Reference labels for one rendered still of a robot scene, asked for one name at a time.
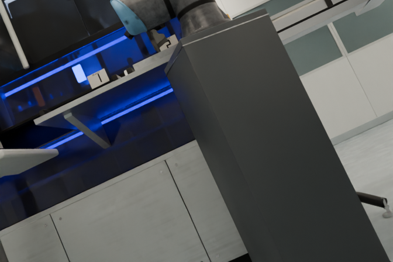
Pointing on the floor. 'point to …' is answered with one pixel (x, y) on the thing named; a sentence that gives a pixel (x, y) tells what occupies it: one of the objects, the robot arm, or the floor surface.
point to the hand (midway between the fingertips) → (157, 51)
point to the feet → (376, 202)
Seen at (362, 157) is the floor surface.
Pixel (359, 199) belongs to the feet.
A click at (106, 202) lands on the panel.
